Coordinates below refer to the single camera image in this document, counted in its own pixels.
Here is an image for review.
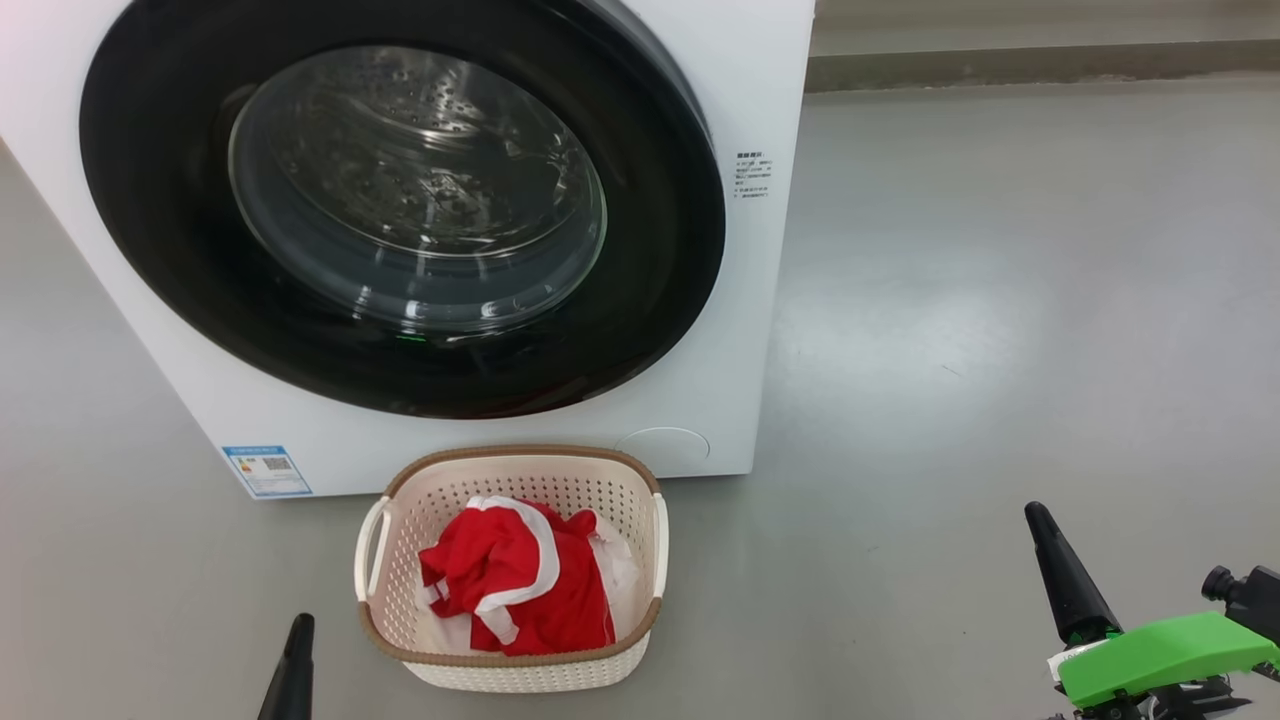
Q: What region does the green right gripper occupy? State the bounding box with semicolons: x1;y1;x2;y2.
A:
1024;500;1280;720

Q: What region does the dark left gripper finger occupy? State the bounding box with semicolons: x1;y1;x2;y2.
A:
257;613;317;720

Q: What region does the red garment with white stripes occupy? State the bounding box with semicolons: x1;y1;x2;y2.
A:
417;496;617;658

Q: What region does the white thin cloth garment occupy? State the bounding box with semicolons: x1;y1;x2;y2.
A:
588;514;642;623

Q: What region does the black round glass washer door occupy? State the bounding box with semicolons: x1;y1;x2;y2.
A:
79;0;728;422

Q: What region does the cream perforated laundry basket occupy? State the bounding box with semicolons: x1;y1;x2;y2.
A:
352;444;670;695

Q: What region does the white front-load washing machine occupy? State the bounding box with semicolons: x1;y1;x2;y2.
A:
0;0;817;502

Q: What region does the blue energy label sticker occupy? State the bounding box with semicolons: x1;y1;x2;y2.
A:
221;444;314;499

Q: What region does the round white filter cover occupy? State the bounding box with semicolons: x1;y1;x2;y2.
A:
614;426;712;477

